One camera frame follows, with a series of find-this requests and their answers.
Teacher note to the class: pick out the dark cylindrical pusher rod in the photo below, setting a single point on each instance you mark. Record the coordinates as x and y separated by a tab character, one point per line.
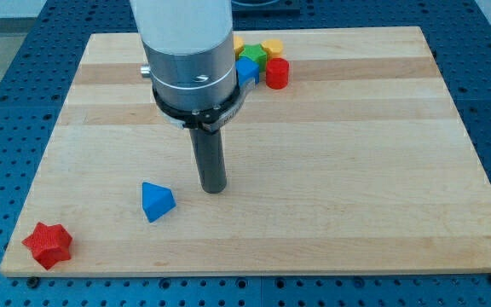
209	157

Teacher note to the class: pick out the blue triangle block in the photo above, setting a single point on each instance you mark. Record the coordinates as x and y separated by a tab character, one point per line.
156	201

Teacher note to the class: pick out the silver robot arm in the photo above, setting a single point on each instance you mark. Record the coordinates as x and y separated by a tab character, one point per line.
189	47

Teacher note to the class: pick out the blue cube block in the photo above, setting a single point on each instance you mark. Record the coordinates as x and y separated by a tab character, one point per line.
246	69

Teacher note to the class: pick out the red cylinder block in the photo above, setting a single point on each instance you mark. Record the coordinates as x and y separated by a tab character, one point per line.
277	73

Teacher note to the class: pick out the green star block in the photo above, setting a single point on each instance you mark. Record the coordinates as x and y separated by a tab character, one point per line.
256	53

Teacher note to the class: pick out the yellow round block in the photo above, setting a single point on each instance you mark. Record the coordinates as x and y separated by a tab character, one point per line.
239	45

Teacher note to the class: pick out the yellow hexagon block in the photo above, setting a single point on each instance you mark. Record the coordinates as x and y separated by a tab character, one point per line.
273	47

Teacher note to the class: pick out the wooden board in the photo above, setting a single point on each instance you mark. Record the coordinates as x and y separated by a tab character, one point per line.
361	165

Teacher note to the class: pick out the red star block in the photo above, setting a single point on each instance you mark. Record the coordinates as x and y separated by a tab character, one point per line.
49	244

